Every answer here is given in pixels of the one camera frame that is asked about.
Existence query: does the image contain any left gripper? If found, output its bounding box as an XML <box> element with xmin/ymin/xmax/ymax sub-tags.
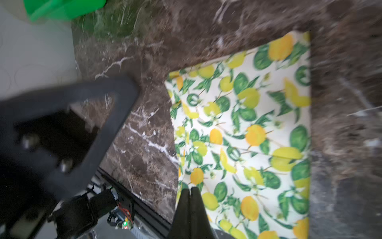
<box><xmin>1</xmin><ymin>75</ymin><xmax>139</xmax><ymax>209</ymax></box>

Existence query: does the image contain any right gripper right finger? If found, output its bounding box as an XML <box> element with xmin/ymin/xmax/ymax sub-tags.
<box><xmin>190</xmin><ymin>187</ymin><xmax>215</xmax><ymax>239</ymax></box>

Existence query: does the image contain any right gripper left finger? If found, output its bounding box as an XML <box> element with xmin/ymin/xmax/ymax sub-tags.
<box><xmin>167</xmin><ymin>189</ymin><xmax>191</xmax><ymax>239</ymax></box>

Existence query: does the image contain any lemon print skirt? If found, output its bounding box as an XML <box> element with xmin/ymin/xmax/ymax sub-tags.
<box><xmin>165</xmin><ymin>31</ymin><xmax>311</xmax><ymax>239</ymax></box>

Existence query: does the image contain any green plastic basket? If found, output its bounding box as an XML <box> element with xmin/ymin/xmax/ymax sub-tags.
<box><xmin>23</xmin><ymin>0</ymin><xmax>106</xmax><ymax>22</ymax></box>

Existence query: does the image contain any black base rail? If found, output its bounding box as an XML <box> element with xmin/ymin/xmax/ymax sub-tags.
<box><xmin>95</xmin><ymin>168</ymin><xmax>171</xmax><ymax>239</ymax></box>

